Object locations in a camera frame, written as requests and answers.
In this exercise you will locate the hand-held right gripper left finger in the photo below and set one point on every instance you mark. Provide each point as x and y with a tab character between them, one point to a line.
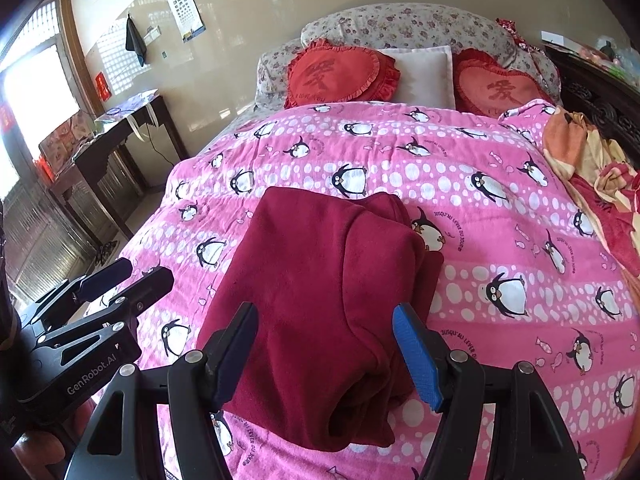
235	360

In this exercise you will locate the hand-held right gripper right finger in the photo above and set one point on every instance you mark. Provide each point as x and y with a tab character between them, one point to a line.
417	360

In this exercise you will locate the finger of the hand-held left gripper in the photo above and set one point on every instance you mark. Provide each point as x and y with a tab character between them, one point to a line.
105	275
150	282

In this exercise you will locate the dark red fleece garment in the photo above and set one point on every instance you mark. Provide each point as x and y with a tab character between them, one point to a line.
310	270

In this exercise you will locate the patterned slippers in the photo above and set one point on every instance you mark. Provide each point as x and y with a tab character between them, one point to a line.
106	255

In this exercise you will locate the corrugated metal panel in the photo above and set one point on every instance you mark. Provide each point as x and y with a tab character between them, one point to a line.
45	240

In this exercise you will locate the dark wooden desk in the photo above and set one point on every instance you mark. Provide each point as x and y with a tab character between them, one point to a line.
100	155

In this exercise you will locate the colourful printed box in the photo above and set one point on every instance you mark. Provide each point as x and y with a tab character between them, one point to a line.
65	137

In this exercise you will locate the pink penguin print blanket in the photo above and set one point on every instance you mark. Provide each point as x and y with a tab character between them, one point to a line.
500	210

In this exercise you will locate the wooden framed window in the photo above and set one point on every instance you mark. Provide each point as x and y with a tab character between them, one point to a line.
40	80

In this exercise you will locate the dark hanging cloth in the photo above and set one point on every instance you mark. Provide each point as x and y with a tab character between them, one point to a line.
136	40

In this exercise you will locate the small floral pillow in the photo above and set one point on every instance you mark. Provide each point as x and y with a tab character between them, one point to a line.
272	67

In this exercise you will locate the orange floral blanket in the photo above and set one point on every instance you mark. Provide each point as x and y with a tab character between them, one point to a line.
590	150

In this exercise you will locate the red heart-shaped ruffled cushion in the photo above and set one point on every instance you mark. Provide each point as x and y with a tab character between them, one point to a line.
335	72
500	87

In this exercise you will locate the small white pillow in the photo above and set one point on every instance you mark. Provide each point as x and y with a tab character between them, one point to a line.
425	75

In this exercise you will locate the dark carved headboard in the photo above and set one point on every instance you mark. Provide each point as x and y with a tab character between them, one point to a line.
595	95

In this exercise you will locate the long floral pillow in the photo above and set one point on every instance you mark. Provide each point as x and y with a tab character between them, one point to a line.
410	25

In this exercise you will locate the red patterned cloth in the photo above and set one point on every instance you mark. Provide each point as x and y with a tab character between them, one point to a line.
517	35

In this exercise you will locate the white box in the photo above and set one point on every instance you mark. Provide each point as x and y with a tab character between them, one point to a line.
557	39

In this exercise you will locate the clutter of small toys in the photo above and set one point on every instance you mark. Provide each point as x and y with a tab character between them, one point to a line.
612	57

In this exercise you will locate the red paper wall sign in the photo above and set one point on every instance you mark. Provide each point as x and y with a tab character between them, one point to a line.
102	86

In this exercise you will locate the white wall switch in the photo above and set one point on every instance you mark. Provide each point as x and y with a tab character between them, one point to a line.
153	33

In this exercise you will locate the eye chart wall poster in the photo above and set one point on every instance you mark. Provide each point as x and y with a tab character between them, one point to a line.
185	10

